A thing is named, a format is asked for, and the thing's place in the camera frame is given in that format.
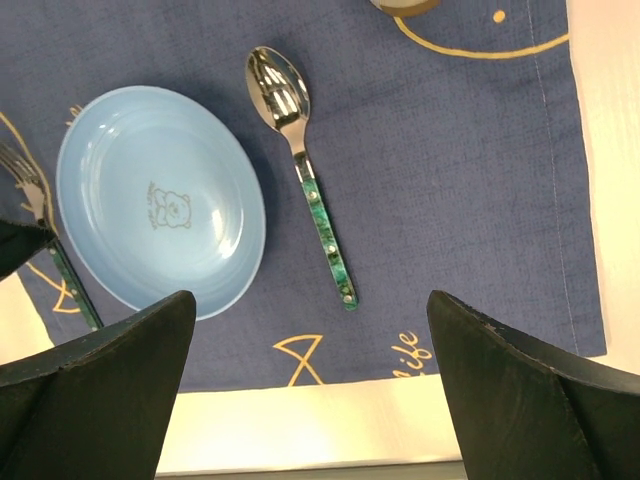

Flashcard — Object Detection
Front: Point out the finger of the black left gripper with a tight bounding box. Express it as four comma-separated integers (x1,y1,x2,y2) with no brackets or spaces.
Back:
0,219,56,280

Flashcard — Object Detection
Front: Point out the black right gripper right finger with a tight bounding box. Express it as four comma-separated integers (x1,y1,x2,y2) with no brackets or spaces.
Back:
427,291,639,479

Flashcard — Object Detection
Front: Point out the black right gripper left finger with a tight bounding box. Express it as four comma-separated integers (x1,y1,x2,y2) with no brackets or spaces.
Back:
1,291,196,479

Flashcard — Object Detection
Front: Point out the fork with green handle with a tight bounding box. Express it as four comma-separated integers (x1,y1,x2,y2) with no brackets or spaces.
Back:
1,142,104,330

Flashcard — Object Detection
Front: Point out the light blue plastic plate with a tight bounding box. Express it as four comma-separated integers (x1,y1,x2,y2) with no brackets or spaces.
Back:
56,85,266,320

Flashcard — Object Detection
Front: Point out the blue fish-print placemat cloth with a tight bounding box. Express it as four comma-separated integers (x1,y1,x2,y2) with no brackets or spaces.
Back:
1,1,606,392

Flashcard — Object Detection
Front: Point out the spoon with green handle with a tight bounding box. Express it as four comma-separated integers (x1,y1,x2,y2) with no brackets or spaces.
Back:
246,46,359,311

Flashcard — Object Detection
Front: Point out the metal cup with brown base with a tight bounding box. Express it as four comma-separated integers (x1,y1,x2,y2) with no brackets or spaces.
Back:
371,0,441,18

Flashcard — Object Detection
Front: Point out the aluminium mounting rail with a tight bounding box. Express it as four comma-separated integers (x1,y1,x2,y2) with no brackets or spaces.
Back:
157,461,467,480

